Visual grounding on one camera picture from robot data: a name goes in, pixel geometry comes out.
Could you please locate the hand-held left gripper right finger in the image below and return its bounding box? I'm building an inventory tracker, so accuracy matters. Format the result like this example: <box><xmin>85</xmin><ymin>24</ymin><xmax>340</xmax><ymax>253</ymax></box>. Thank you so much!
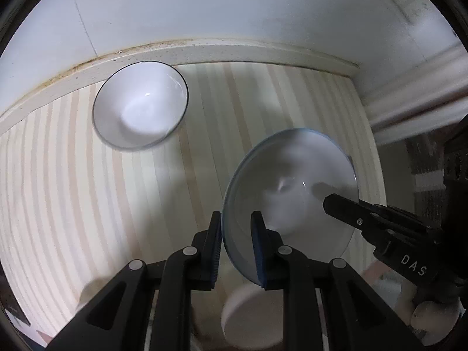
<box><xmin>250</xmin><ymin>211</ymin><xmax>422</xmax><ymax>351</ymax></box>

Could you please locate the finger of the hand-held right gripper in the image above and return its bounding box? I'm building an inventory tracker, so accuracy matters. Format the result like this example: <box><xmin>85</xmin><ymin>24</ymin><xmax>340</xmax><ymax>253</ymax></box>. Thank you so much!
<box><xmin>322</xmin><ymin>192</ymin><xmax>445</xmax><ymax>250</ymax></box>

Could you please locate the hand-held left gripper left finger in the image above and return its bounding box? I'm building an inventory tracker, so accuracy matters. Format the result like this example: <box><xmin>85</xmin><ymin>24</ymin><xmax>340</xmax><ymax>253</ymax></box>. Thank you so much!
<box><xmin>47</xmin><ymin>211</ymin><xmax>223</xmax><ymax>351</ymax></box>

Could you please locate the white bowl dotted outside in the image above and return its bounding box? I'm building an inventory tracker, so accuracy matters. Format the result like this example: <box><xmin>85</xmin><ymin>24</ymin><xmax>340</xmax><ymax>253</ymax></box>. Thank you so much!
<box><xmin>222</xmin><ymin>128</ymin><xmax>360</xmax><ymax>286</ymax></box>

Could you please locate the person's right hand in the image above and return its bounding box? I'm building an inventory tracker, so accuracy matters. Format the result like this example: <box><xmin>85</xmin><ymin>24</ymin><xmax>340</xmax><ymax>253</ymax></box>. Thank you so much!
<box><xmin>409</xmin><ymin>295</ymin><xmax>464</xmax><ymax>347</ymax></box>

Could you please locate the white bowl printed outside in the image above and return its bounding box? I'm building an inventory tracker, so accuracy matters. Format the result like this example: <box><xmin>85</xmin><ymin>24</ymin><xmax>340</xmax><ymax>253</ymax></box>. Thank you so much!
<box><xmin>220</xmin><ymin>284</ymin><xmax>286</xmax><ymax>351</ymax></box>

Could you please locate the striped tablecloth with cat print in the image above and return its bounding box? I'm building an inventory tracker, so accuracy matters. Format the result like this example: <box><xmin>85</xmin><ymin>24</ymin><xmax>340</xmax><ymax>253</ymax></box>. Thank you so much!
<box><xmin>0</xmin><ymin>62</ymin><xmax>389</xmax><ymax>351</ymax></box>

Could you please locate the white bowl dark rim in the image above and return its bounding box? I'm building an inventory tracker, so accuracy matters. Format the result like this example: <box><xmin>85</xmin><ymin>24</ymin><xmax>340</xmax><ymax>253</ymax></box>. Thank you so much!
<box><xmin>92</xmin><ymin>61</ymin><xmax>190</xmax><ymax>152</ymax></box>

